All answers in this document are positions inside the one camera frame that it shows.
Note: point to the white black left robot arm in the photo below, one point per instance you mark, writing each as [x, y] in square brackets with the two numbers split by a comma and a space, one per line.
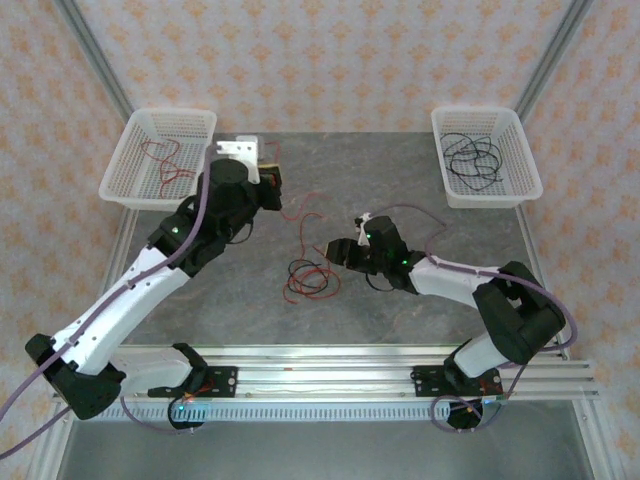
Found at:
[130, 310]

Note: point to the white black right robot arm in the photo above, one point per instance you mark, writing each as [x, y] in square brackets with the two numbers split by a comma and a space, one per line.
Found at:
[445, 282]

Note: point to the white plastic mesh basket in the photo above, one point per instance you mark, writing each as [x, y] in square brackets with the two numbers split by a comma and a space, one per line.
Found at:
[190, 130]
[520, 145]

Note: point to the aluminium mounting beam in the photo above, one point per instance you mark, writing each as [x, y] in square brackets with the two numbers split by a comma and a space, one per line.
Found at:
[325, 372]

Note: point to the black base controller board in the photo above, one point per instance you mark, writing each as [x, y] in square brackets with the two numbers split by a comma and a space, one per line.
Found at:
[187, 412]
[465, 417]

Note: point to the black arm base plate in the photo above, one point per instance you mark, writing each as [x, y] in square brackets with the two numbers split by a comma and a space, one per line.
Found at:
[227, 382]
[425, 382]

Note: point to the aluminium corner post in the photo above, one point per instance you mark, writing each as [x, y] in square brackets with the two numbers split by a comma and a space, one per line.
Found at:
[96, 55]
[552, 55]

